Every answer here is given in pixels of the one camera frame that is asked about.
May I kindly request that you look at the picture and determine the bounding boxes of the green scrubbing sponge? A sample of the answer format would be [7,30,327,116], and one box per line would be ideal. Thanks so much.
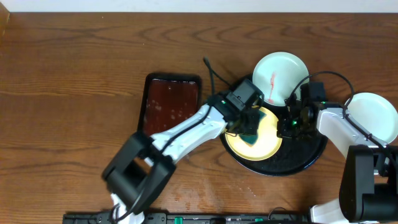
[238,110,266,145]

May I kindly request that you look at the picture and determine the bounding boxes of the yellow plate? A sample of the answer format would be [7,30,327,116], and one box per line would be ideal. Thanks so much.
[225,107,282,161]

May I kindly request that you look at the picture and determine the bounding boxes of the pale green plate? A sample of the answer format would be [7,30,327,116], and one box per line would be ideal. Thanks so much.
[348,93,397,143]
[252,52,309,106]

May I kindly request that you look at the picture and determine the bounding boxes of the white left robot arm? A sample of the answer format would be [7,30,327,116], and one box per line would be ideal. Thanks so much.
[102,91,264,223]

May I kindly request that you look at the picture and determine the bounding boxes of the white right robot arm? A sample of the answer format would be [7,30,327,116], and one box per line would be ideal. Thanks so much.
[277,101,397,223]

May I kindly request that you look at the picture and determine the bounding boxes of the round black serving tray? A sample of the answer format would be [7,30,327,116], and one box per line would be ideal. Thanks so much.
[220,134,328,176]

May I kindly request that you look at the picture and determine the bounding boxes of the black rectangular water tray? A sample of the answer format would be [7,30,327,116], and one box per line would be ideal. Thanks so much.
[137,72,202,136]

